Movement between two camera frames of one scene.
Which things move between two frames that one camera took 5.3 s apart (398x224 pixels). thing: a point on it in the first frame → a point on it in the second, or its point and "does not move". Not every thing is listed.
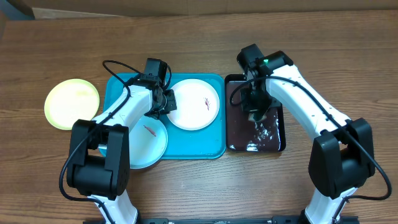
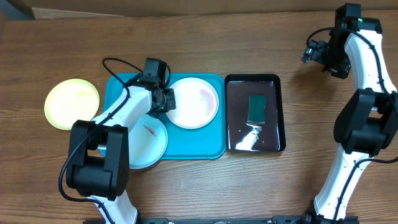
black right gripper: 252,107 → 341,71
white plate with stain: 198,104 does not move
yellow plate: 70,100 does not move
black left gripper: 171,106 does not move
